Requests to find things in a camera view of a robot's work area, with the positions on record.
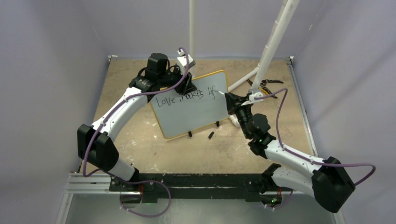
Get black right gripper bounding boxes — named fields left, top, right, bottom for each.
left=226, top=92, right=254, bottom=138

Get yellow-framed whiteboard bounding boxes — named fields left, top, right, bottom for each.
left=150, top=70, right=228, bottom=139

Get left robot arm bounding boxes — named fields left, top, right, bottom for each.
left=77, top=48, right=197, bottom=191

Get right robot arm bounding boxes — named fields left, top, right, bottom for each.
left=225, top=93, right=356, bottom=213

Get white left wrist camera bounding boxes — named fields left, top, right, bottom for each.
left=177, top=49, right=196, bottom=72

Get yellow-handled pliers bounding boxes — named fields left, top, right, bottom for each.
left=247, top=79, right=278, bottom=99

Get right metal corner bracket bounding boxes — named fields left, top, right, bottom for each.
left=284, top=56, right=294, bottom=65

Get metal corner bracket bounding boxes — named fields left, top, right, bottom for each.
left=108, top=55, right=118, bottom=63
left=284, top=56, right=294, bottom=65

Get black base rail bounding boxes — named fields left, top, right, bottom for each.
left=109, top=173, right=283, bottom=207

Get white PVC pipe frame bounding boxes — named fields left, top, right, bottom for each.
left=189, top=0, right=301, bottom=128

